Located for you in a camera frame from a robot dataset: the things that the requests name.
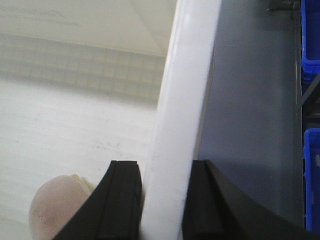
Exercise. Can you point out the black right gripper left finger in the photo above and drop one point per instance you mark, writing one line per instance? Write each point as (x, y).
(113, 211)

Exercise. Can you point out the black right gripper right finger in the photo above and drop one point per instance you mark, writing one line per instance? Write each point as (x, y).
(216, 209)

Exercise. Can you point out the pink smiling plush toy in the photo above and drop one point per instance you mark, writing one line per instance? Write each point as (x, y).
(54, 204)

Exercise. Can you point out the white plastic tote crate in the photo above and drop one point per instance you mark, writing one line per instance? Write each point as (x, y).
(86, 82)

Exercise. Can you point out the blue storage bin lower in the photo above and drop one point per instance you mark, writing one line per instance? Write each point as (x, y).
(311, 155)

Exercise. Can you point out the blue storage bin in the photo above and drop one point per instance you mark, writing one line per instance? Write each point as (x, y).
(310, 39)
(311, 155)

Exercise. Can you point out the blue storage bin upper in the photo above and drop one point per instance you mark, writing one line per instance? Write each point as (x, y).
(310, 39)

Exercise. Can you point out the grey metal shelf frame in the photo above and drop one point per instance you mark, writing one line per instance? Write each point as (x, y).
(306, 97)

